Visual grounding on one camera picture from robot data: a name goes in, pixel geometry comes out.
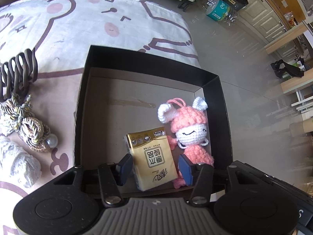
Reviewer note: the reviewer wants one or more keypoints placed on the yellow tissue packet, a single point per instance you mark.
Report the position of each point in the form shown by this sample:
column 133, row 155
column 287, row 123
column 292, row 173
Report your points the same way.
column 154, row 156

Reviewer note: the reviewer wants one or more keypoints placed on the clear bag of plastic bottles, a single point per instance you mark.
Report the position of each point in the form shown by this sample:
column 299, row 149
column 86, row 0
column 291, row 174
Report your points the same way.
column 229, row 17

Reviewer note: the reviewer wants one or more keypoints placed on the wooden desk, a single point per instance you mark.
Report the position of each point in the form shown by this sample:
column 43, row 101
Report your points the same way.
column 283, row 39

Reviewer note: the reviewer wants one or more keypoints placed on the black cardboard box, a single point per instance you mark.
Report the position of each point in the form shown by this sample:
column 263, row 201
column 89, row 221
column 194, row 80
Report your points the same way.
column 146, row 61

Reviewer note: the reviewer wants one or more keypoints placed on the black plastic bag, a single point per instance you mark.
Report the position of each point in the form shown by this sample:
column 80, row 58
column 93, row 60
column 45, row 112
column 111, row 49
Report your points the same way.
column 237, row 0

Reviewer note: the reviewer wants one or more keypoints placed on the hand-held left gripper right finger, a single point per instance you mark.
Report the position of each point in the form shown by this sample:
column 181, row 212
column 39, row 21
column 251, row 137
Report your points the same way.
column 184, row 171

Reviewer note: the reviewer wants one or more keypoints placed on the green tissue roll pack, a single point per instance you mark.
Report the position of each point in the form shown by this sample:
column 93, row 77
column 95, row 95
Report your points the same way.
column 217, row 9

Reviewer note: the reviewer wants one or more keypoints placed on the bear printed blanket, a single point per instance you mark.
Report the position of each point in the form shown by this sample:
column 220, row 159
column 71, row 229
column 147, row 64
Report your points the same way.
column 97, row 29

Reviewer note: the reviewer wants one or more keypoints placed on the pink crochet bunny doll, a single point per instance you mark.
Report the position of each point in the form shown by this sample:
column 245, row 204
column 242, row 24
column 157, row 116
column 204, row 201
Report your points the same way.
column 188, row 120

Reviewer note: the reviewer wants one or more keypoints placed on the white cabinet row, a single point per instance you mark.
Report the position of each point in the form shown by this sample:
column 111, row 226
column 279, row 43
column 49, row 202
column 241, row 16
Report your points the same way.
column 264, row 17

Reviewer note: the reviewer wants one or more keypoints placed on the brown hair claw clip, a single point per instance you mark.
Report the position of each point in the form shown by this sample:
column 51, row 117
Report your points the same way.
column 18, row 66

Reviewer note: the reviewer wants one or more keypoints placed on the grey crochet mouse doll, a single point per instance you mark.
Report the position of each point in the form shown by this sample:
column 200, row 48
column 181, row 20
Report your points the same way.
column 20, row 161

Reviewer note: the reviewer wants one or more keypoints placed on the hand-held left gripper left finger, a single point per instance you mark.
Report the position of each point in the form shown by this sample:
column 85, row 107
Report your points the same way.
column 126, row 167

